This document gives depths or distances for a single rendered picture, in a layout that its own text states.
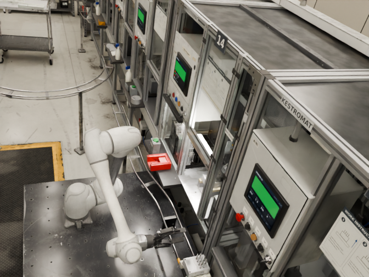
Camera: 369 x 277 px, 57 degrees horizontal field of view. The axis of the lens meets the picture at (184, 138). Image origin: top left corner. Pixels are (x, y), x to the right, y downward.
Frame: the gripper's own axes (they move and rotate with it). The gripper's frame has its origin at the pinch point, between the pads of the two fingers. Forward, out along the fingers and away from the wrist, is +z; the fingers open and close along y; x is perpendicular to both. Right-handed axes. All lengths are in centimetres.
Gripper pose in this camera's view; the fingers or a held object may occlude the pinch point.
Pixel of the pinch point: (179, 234)
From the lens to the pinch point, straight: 202.7
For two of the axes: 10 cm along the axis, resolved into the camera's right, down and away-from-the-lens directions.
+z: 9.3, -0.8, 3.6
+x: -3.4, -6.0, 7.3
